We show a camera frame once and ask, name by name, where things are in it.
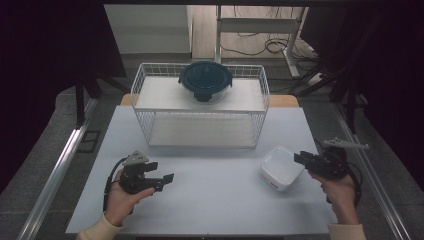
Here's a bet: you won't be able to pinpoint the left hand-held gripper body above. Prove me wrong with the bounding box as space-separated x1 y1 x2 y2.
118 150 158 195

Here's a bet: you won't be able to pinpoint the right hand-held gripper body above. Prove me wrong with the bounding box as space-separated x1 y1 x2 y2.
311 137 370 181

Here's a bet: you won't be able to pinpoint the white square lidded box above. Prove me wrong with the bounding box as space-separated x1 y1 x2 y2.
259 145 306 192

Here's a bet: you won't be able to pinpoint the white wire rack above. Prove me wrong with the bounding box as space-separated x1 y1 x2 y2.
130 62 270 149

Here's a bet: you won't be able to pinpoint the round glass container blue lid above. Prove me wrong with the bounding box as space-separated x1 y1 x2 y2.
178 60 234 103

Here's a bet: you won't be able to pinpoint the person's left hand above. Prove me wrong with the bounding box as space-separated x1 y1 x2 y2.
103 169 156 228

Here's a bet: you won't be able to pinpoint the person's right hand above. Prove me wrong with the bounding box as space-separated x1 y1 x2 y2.
308 170 361 226

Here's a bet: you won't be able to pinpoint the white table cover sheet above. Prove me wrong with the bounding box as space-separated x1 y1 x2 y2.
65 105 338 235

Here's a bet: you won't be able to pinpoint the black stand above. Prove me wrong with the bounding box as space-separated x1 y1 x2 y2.
74 74 131 130

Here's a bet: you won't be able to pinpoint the black curtain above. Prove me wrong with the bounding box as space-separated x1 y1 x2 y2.
0 0 128 194
301 4 424 191

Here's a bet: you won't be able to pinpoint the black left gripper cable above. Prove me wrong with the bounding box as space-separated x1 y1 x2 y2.
103 156 129 213

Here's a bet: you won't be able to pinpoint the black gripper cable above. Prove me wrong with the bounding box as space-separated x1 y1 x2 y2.
346 163 363 208
103 156 129 213

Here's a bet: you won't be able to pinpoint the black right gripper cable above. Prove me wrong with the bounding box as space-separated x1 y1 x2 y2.
346 163 363 208

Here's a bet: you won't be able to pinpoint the aluminium rail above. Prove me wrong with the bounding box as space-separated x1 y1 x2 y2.
333 101 413 240
16 98 99 240

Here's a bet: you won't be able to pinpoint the black floor cables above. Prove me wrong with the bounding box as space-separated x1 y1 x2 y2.
219 4 321 61

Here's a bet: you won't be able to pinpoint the white metal desk frame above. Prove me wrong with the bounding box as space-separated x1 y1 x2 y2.
214 4 309 78

